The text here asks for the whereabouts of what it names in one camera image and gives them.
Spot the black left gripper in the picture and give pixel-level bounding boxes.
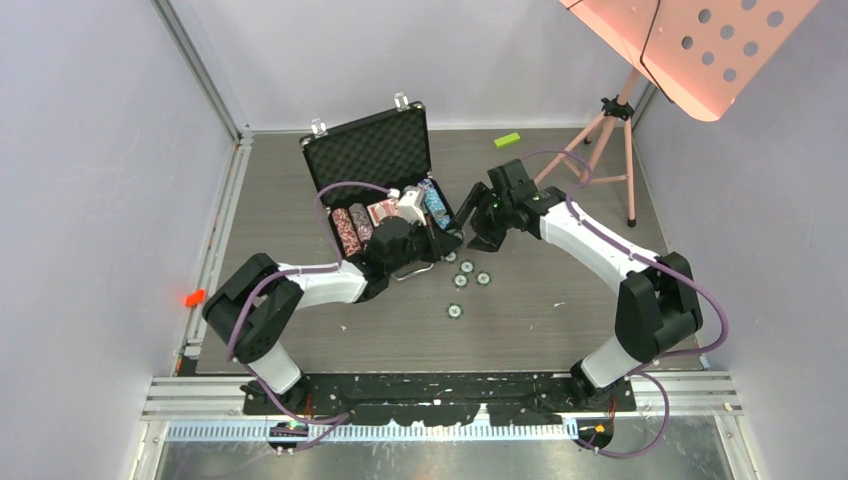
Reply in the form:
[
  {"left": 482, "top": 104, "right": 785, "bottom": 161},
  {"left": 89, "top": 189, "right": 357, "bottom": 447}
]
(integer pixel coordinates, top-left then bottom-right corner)
[{"left": 385, "top": 213, "right": 459, "bottom": 275}]

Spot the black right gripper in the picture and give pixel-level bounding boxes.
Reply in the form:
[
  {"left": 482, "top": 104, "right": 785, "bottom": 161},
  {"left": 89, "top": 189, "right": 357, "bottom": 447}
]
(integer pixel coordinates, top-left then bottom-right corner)
[{"left": 445, "top": 182, "right": 513, "bottom": 254}]

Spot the red playing card box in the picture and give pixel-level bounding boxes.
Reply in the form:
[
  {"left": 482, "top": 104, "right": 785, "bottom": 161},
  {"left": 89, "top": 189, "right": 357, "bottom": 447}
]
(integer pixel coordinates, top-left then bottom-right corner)
[{"left": 366, "top": 198, "right": 400, "bottom": 226}]

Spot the red white chip roll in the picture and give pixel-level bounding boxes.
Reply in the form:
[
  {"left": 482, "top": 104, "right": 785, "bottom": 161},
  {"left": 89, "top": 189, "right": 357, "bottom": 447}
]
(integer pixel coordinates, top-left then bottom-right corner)
[{"left": 331, "top": 208, "right": 362, "bottom": 257}]

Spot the black poker set case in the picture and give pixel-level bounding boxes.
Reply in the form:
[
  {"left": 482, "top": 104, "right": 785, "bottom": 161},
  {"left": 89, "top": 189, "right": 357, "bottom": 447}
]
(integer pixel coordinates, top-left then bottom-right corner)
[{"left": 299, "top": 94, "right": 454, "bottom": 276}]

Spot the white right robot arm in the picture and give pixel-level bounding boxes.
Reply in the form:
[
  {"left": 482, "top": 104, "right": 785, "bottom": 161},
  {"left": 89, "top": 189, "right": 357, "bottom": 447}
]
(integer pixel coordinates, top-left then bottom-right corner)
[{"left": 453, "top": 159, "right": 703, "bottom": 411}]

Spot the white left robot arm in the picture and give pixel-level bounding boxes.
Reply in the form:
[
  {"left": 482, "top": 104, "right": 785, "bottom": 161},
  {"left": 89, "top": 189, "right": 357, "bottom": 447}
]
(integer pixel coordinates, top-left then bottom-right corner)
[{"left": 202, "top": 187, "right": 463, "bottom": 414}]

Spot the blue-orange chip row in case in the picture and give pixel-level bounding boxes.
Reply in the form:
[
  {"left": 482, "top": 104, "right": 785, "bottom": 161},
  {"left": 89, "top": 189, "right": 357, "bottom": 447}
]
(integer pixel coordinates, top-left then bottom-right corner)
[{"left": 348, "top": 203, "right": 374, "bottom": 244}]

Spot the blue chip row in case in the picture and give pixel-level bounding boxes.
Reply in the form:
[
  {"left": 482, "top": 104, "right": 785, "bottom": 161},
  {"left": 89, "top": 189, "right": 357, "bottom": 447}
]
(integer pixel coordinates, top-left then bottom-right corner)
[{"left": 418, "top": 178, "right": 451, "bottom": 231}]

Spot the green block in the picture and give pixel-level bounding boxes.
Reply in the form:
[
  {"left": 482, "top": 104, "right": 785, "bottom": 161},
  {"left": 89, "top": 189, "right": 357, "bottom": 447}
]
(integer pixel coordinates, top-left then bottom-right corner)
[{"left": 493, "top": 132, "right": 521, "bottom": 149}]

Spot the pink tripod stand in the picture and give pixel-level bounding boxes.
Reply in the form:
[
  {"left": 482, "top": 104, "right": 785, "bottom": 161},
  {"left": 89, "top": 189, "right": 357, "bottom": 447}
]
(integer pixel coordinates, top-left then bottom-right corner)
[{"left": 534, "top": 67, "right": 641, "bottom": 228}]

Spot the pink perforated panel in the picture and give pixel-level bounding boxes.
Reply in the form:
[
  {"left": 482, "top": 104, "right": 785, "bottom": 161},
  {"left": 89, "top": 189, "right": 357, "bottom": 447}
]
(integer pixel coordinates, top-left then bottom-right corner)
[{"left": 564, "top": 0, "right": 818, "bottom": 122}]

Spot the orange clip on rail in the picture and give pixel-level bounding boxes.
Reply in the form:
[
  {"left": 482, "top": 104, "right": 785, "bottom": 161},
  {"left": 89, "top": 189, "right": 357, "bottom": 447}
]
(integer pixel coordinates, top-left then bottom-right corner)
[{"left": 183, "top": 289, "right": 206, "bottom": 308}]

